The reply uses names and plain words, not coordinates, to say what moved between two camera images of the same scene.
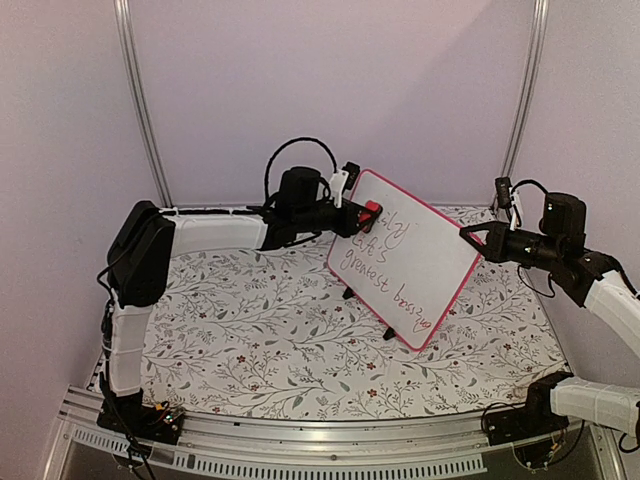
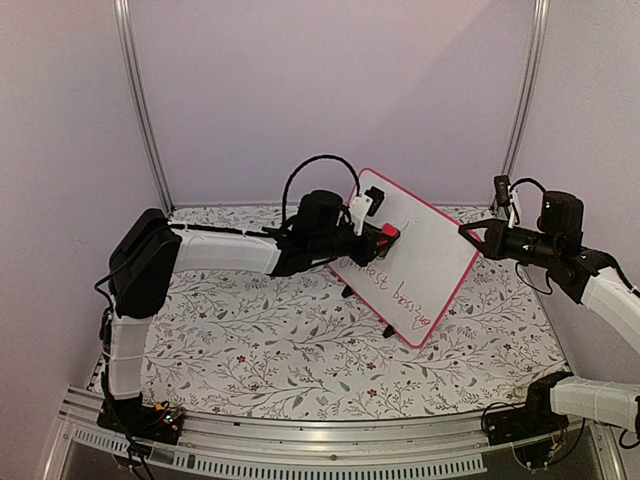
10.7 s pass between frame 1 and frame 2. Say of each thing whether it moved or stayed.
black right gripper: stayed
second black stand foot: stayed
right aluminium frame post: stayed
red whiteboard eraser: moved
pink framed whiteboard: stayed
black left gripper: moved
